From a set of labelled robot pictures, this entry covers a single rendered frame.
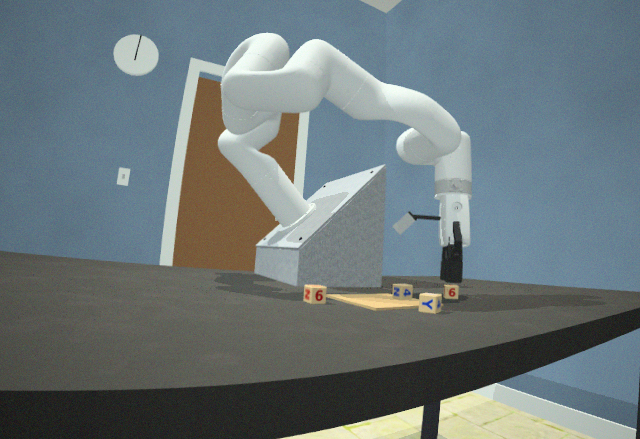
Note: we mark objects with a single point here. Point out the cream letter block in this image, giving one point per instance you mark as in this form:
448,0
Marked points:
451,291
430,303
402,291
315,294

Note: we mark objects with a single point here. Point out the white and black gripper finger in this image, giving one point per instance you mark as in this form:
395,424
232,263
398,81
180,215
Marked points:
444,259
454,264

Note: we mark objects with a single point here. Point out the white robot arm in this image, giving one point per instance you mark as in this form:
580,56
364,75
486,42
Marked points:
317,68

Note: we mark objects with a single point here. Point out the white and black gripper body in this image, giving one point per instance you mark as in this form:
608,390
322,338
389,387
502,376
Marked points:
449,214

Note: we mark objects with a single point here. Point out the tan flat mat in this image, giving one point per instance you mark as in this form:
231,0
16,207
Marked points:
376,302

